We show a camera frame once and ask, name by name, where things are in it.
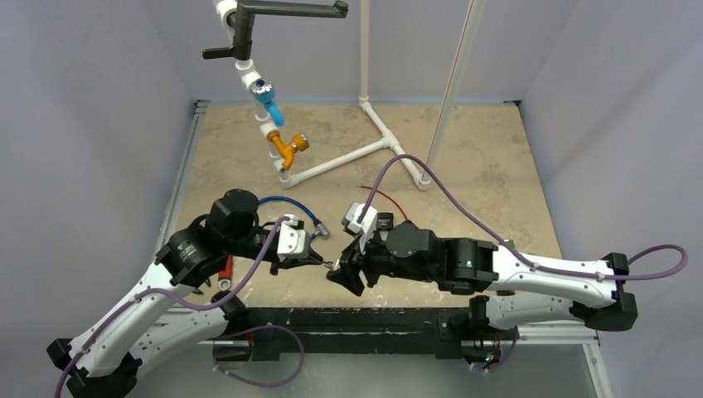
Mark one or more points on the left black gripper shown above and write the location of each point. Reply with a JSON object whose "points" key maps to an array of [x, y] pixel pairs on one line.
{"points": [[275, 264]]}

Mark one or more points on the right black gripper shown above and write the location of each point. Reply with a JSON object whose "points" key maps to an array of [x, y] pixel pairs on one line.
{"points": [[361, 265]]}

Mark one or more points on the blue cable lock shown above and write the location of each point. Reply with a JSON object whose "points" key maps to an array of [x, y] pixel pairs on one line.
{"points": [[321, 230]]}

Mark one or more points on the red cable padlock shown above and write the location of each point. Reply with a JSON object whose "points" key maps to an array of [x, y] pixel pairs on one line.
{"points": [[389, 198]]}

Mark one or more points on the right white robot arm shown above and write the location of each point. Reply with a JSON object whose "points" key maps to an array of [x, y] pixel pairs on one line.
{"points": [[545, 289]]}

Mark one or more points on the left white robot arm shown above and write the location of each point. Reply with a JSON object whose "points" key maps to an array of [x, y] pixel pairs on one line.
{"points": [[109, 358]]}

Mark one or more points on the black padlock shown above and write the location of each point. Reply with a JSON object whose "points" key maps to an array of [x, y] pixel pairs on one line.
{"points": [[385, 221]]}

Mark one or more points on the orange brass valve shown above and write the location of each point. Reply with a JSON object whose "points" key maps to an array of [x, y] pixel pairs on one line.
{"points": [[287, 151]]}

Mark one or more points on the blue valve fitting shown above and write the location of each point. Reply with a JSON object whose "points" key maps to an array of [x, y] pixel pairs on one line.
{"points": [[264, 92]]}

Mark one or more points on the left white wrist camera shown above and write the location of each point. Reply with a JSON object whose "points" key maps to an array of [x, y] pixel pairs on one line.
{"points": [[294, 241]]}

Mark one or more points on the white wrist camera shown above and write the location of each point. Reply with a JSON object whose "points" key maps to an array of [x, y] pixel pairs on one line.
{"points": [[294, 241], [360, 220]]}

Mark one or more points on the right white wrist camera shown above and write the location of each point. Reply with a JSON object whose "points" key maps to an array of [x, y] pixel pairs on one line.
{"points": [[360, 220]]}

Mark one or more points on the red handled adjustable wrench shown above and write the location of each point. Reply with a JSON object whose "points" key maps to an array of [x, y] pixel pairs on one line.
{"points": [[224, 277]]}

